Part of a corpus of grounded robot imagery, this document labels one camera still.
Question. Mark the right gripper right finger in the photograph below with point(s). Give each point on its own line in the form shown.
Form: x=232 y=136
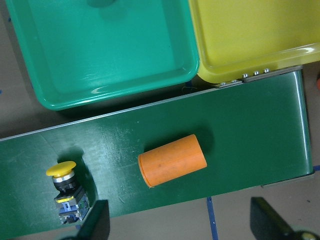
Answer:
x=267 y=224

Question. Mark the green conveyor belt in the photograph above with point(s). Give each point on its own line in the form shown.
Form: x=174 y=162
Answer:
x=251 y=134

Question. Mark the green plastic tray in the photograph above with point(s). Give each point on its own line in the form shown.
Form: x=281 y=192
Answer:
x=78 y=52

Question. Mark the orange cylinder with numbers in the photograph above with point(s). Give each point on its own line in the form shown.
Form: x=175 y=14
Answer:
x=318 y=83

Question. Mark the yellow plastic tray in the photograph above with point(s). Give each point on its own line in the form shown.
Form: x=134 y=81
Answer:
x=236 y=37

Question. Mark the plain orange cylinder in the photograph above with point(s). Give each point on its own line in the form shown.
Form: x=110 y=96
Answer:
x=171 y=161

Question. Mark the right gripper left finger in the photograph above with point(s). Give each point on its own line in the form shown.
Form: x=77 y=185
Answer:
x=96 y=225

